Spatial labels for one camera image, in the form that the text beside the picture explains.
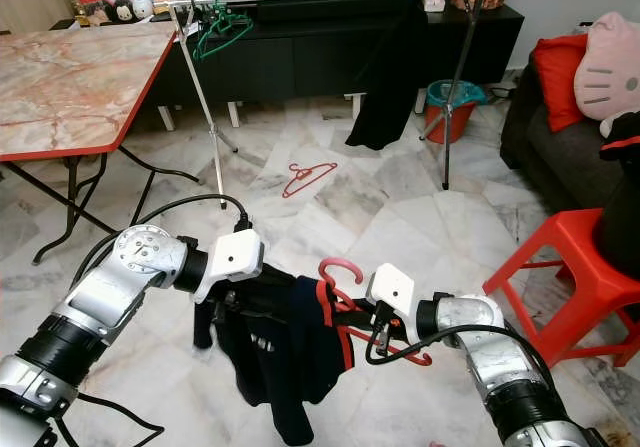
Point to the orange and red round plush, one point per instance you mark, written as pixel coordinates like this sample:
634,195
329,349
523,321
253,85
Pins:
164,5

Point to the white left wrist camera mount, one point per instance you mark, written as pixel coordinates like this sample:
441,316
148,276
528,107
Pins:
235,252

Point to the navy shirt with red trim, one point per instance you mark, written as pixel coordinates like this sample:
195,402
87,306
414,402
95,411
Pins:
280,367

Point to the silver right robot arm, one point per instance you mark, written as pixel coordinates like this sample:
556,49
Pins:
470,317

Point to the pink Hello Kitty plush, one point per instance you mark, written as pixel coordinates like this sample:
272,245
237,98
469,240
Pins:
610,67

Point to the dark sofa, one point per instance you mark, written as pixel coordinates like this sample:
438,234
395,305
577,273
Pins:
550,157

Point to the white tissue pack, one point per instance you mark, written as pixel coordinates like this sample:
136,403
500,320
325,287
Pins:
435,1

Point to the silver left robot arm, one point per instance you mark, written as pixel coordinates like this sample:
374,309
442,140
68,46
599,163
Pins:
130,277

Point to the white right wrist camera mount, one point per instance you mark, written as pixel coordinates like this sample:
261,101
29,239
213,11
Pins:
390,287

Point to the light wooden cabinet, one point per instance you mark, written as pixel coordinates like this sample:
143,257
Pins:
35,2

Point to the white and blue round plush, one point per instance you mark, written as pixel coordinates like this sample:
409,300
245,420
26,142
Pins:
143,7

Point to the red plastic clothes hanger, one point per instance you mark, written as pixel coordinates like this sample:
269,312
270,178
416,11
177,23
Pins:
340,260
310,175

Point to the Mickey Mouse round plush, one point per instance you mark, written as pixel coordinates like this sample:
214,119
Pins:
122,11

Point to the red bucket with teal liner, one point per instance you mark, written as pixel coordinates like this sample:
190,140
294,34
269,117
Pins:
450,115

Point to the red plastic stool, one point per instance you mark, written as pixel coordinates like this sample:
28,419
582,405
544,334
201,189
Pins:
570,242

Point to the red cushion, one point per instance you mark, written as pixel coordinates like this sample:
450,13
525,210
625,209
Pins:
560,77

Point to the black television console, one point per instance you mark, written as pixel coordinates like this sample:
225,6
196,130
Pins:
310,62

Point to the green plastic clothes hanger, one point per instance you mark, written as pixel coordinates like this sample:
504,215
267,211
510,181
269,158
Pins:
222,29

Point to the long black garment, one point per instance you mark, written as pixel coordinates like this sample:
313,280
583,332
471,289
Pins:
390,87

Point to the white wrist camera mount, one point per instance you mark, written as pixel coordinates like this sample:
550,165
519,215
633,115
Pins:
235,252
390,287

